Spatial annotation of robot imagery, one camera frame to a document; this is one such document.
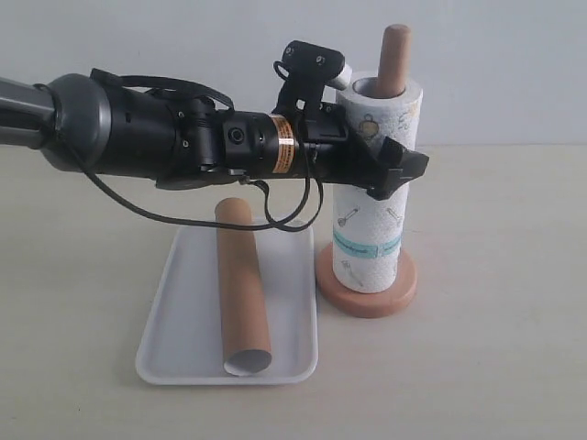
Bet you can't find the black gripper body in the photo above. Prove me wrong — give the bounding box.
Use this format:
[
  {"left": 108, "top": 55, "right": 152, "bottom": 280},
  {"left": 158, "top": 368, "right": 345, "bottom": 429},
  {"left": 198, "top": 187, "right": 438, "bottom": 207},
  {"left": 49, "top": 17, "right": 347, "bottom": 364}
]
[{"left": 298, "top": 103, "right": 378, "bottom": 186}]

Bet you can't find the white printed paper towel roll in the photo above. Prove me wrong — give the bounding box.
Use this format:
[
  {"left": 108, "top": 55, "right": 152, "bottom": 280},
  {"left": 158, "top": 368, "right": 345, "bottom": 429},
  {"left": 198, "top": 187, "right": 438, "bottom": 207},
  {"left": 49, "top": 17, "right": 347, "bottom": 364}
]
[{"left": 332, "top": 71, "right": 423, "bottom": 293}]

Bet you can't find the brown cardboard tube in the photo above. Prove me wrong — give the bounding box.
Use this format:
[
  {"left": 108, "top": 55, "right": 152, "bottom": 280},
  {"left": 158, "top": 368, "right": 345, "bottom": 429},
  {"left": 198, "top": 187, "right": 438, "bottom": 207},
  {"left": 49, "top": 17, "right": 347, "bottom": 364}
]
[{"left": 214, "top": 197, "right": 273, "bottom": 379}]

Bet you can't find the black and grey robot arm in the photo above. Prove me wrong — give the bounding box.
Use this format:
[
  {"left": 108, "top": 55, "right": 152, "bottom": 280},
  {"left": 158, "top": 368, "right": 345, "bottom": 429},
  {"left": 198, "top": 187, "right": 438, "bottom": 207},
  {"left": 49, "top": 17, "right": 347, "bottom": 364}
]
[{"left": 1, "top": 69, "right": 428, "bottom": 201}]

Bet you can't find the wooden paper towel holder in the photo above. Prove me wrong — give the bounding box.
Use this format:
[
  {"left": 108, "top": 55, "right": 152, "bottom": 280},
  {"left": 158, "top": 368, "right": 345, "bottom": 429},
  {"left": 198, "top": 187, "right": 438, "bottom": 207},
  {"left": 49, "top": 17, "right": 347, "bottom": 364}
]
[{"left": 316, "top": 24, "right": 416, "bottom": 318}]

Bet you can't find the white rectangular plastic tray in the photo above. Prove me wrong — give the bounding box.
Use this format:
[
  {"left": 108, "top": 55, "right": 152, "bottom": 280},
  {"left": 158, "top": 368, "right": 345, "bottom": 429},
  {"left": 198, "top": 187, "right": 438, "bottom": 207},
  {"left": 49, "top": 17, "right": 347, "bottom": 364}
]
[{"left": 135, "top": 226, "right": 318, "bottom": 386}]

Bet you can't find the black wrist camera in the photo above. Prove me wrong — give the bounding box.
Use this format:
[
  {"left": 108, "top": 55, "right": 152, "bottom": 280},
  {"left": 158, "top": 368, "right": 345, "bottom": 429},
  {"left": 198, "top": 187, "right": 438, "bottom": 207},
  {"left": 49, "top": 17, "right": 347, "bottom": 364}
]
[{"left": 273, "top": 40, "right": 352, "bottom": 116}]

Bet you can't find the black cable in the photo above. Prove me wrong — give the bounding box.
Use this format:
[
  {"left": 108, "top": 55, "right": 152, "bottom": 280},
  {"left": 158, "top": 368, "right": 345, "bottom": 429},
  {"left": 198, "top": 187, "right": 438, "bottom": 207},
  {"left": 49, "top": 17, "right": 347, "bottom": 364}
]
[{"left": 57, "top": 137, "right": 324, "bottom": 231}]

